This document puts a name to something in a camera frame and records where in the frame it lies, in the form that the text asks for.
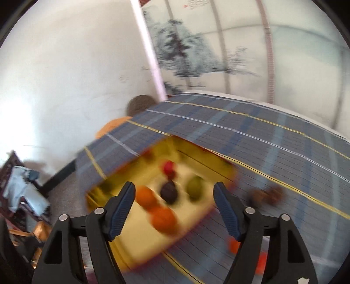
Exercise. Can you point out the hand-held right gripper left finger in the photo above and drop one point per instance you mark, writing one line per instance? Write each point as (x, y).
(121, 210)

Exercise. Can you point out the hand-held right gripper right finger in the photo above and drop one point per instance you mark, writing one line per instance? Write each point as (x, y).
(229, 213)

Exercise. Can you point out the orange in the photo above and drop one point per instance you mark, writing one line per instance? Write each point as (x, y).
(164, 219)
(146, 198)
(233, 244)

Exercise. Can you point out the green fruit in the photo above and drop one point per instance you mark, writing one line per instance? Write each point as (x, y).
(195, 187)

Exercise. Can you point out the dark brown dried fruit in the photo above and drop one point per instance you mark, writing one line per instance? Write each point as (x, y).
(169, 192)

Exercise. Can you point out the small red fruit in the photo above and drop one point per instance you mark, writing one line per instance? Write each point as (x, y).
(169, 166)

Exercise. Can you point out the red and gold tin box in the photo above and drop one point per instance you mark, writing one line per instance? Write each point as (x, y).
(188, 156)

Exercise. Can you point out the blue grey plaid tablecloth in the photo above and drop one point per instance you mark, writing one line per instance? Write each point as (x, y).
(246, 136)

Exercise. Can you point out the orange cushion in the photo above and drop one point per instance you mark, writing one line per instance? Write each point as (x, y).
(114, 125)

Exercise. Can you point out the light blue cloth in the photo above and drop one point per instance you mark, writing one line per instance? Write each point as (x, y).
(24, 188)

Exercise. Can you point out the round brown stool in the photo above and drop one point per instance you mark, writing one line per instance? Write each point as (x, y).
(140, 105)

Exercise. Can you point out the dark wooden chair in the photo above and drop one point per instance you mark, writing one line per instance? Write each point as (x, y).
(8, 218)

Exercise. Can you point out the landscape painted wall panels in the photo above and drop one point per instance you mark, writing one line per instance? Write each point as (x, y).
(232, 41)

